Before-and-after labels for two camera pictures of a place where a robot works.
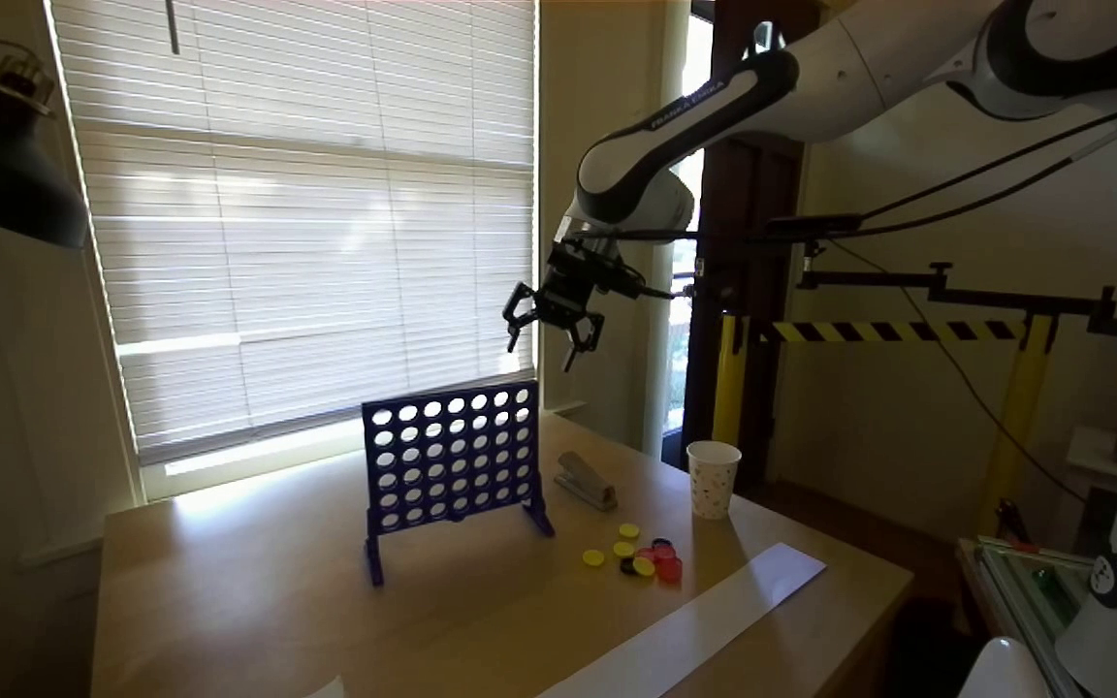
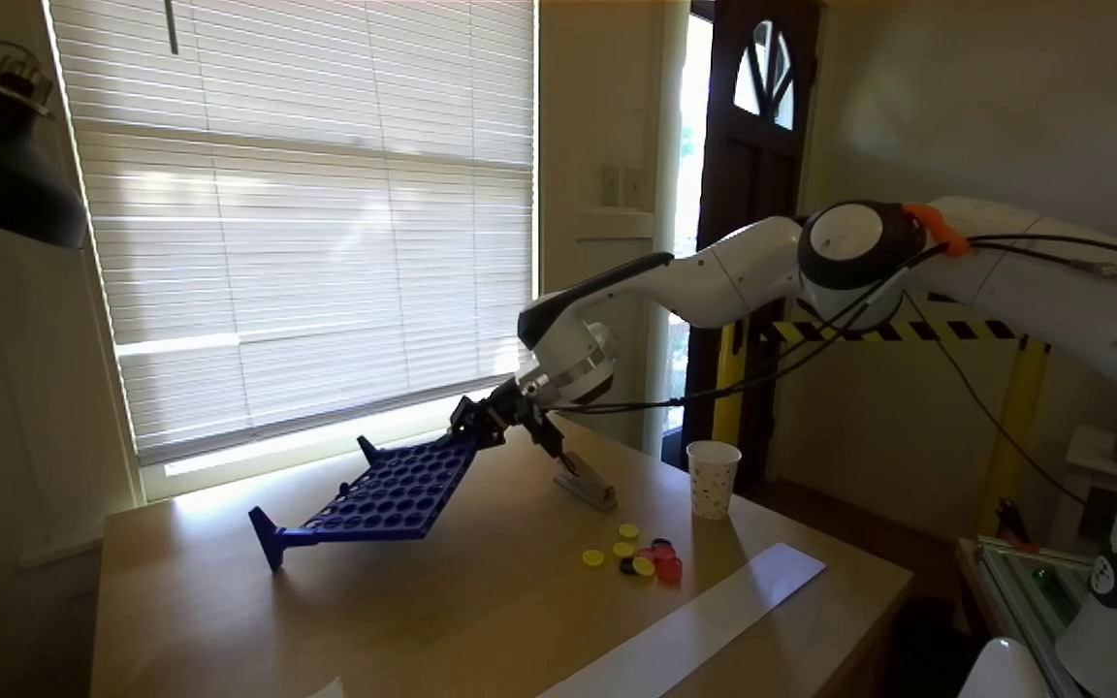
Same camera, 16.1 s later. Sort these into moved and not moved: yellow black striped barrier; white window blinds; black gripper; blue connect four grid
Moved: black gripper; blue connect four grid
Not moved: white window blinds; yellow black striped barrier
